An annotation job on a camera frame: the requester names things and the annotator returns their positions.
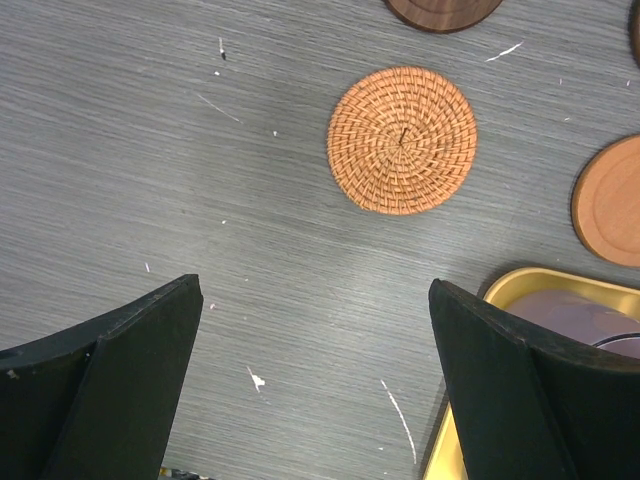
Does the orange wood coaster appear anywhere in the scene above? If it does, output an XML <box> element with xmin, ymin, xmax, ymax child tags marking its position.
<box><xmin>571</xmin><ymin>135</ymin><xmax>639</xmax><ymax>267</ymax></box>

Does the dark wood coaster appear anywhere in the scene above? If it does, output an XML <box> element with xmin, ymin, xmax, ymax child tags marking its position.
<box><xmin>628</xmin><ymin>0</ymin><xmax>640</xmax><ymax>67</ymax></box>
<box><xmin>384</xmin><ymin>0</ymin><xmax>502</xmax><ymax>34</ymax></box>

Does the purple glass mug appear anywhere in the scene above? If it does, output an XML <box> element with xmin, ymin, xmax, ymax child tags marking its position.
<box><xmin>506</xmin><ymin>290</ymin><xmax>639</xmax><ymax>359</ymax></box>

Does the rattan coaster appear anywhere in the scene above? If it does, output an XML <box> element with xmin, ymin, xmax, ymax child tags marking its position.
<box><xmin>326</xmin><ymin>66</ymin><xmax>478</xmax><ymax>216</ymax></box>

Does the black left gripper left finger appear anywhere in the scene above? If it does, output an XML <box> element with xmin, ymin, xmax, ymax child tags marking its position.
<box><xmin>1</xmin><ymin>274</ymin><xmax>203</xmax><ymax>479</ymax></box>

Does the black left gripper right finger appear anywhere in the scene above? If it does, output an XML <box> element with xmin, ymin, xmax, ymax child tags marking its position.
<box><xmin>429</xmin><ymin>279</ymin><xmax>639</xmax><ymax>479</ymax></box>

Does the yellow tray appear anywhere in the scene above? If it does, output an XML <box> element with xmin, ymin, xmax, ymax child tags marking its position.
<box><xmin>423</xmin><ymin>267</ymin><xmax>639</xmax><ymax>480</ymax></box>

